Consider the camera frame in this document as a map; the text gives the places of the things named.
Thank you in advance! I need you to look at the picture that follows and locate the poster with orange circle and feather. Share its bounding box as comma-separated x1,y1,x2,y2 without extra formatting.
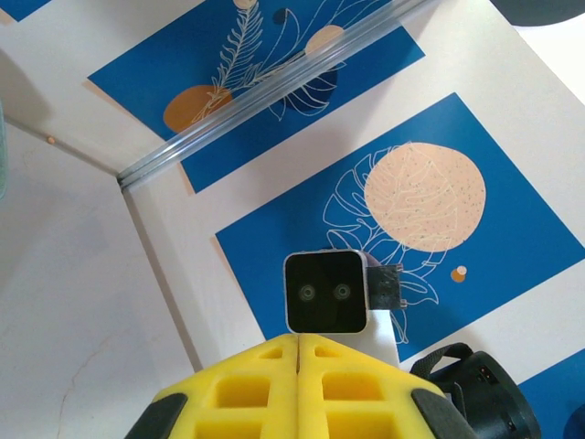
86,0,395,141

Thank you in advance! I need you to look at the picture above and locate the aluminium frame post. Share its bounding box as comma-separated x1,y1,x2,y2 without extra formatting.
117,0,415,189

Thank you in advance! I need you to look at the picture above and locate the black camera cable plug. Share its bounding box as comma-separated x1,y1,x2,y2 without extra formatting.
367,262,409,313

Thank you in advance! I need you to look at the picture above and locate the blue poster with leaf outlines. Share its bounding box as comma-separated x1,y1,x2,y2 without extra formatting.
3,0,52,23

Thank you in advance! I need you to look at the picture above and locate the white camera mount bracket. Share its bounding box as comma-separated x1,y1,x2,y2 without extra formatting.
364,309,400,365

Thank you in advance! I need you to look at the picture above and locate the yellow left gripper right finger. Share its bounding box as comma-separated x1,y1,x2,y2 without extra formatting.
298,333,479,439

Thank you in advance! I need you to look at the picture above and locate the blue leaf-pattern placemat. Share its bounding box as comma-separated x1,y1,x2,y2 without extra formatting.
215,92,585,362

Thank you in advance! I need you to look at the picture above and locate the dark grey rounded object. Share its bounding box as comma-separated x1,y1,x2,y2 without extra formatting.
492,0,585,27

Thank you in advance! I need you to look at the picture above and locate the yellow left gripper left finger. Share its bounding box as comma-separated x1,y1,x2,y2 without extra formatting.
123,334,300,439

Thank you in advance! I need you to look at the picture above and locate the blue poster with dark leaf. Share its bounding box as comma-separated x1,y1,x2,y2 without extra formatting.
181,26,427,195

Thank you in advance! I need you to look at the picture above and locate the black square camera box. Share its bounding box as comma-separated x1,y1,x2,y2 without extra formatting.
282,250,369,335

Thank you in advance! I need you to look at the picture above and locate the blue poster with white flower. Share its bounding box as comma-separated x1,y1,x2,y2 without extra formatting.
517,350,585,439

